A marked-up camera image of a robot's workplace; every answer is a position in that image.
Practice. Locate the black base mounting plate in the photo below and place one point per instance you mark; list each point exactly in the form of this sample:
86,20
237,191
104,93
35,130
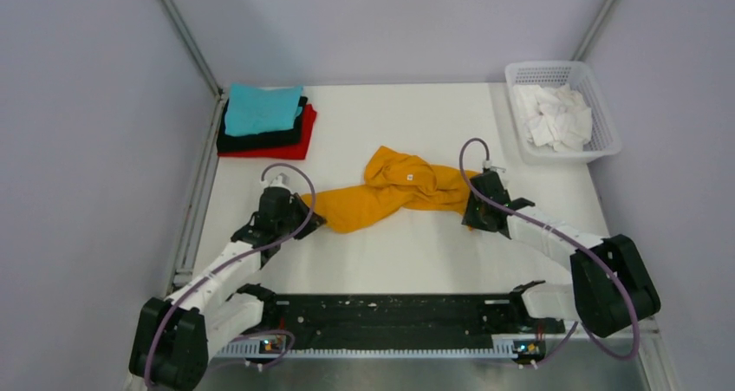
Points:
400,322

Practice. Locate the white plastic basket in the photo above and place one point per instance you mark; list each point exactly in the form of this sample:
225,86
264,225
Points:
605,140

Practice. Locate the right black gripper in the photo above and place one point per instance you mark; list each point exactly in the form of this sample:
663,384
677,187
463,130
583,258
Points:
471,219

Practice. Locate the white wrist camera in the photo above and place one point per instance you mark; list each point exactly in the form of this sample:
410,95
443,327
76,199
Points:
489,166
280,181

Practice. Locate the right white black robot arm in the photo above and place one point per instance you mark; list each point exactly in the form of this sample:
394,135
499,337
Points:
610,286

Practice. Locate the white slotted cable duct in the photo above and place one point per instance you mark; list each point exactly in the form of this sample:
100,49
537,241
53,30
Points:
501,349

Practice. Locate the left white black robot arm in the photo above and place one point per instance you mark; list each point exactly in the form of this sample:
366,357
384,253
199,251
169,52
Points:
178,335

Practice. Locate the folded red t shirt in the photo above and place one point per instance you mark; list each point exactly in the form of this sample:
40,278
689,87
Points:
294,152

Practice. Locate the left aluminium frame post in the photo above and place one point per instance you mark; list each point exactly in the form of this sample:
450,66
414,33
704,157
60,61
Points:
188,40

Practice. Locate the left side aluminium rail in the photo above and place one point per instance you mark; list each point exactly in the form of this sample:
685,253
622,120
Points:
187,246

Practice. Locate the orange t shirt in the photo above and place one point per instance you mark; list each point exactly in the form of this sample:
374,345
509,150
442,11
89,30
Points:
391,181

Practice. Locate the right aluminium frame post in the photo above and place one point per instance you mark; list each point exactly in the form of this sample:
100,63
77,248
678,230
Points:
594,30

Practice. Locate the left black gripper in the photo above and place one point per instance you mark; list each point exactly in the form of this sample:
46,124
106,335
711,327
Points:
315,222

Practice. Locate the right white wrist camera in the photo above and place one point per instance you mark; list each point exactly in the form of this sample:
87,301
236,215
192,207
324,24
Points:
489,166

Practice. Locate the folded black t shirt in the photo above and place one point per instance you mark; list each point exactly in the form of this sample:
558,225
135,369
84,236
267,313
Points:
273,139

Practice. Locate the crumpled white t shirt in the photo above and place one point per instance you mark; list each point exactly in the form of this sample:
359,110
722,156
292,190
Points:
557,118

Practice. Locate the aluminium frame post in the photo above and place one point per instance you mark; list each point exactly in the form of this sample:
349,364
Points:
188,40
594,30

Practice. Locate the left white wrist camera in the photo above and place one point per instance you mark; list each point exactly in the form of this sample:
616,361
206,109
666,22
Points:
280,181

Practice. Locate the folded teal t shirt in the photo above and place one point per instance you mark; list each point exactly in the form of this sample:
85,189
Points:
253,110

